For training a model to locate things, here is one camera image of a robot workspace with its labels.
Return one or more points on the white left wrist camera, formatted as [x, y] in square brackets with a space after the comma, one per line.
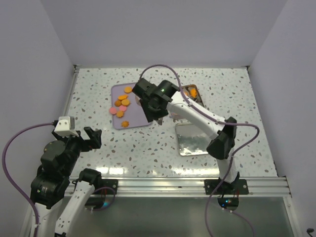
[65, 127]

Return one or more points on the aluminium front rail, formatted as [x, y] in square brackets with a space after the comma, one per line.
[196, 187]

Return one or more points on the pink round cookie middle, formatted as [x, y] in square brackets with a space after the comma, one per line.
[123, 108]

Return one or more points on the round dotted biscuit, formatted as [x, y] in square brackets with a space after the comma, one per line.
[125, 102]
[128, 89]

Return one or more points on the pink round cookie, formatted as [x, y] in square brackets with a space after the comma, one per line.
[123, 108]
[112, 110]

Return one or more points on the swirl cookie left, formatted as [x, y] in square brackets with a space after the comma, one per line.
[117, 103]

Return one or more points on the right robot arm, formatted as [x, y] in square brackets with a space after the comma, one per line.
[221, 131]

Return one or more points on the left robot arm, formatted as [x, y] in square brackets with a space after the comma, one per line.
[53, 178]

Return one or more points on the silver tin lid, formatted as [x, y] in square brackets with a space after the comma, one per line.
[191, 140]

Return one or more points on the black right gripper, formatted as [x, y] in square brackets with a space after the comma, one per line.
[151, 115]

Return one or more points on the pink cookie tin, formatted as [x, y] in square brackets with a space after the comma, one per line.
[198, 100]

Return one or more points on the round dotted biscuit top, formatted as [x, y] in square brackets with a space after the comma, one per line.
[128, 89]

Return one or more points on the flower cookie left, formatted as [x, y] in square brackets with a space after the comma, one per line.
[120, 114]

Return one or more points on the lilac plastic tray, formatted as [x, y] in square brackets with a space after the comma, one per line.
[134, 113]

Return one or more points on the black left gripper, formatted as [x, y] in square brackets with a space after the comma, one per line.
[94, 136]

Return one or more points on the swirl flower cookie bottom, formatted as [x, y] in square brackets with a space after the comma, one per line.
[125, 124]

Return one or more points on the pink round cookie left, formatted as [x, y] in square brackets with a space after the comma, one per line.
[112, 110]

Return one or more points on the orange fish cookie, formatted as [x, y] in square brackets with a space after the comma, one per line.
[193, 93]
[122, 97]

